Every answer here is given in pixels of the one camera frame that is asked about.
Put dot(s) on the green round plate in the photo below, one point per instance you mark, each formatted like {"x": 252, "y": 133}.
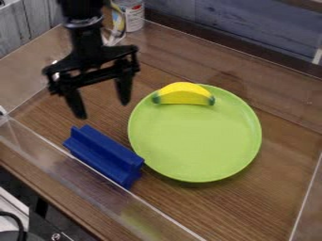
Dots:
{"x": 196, "y": 143}

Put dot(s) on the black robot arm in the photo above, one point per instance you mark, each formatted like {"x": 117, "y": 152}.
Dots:
{"x": 77, "y": 11}

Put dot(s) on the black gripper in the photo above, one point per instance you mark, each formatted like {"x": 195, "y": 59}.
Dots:
{"x": 89, "y": 64}

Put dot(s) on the blue plastic block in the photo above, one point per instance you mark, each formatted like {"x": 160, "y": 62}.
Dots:
{"x": 104, "y": 155}

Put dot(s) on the clear acrylic enclosure wall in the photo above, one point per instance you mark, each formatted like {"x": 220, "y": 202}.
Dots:
{"x": 107, "y": 210}

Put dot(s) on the white labelled can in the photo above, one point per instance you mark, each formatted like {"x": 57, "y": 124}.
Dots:
{"x": 132, "y": 10}

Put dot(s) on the yellow toy banana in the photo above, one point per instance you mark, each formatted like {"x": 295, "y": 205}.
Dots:
{"x": 183, "y": 93}

